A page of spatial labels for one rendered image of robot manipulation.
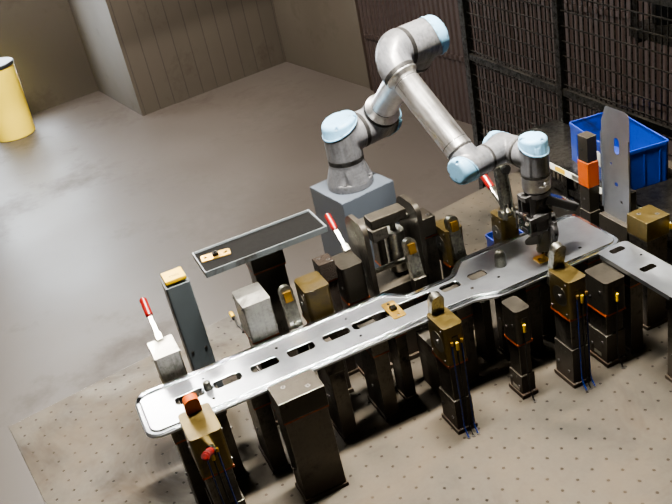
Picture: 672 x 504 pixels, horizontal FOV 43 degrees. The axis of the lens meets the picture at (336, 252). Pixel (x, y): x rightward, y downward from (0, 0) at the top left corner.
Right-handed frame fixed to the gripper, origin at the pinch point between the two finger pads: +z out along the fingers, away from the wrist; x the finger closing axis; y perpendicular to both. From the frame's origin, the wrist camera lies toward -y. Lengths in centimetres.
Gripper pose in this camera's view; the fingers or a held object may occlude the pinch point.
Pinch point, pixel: (547, 250)
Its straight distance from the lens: 242.2
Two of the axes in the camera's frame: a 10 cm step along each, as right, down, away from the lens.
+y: -8.9, 3.5, -2.7
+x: 4.1, 3.9, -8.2
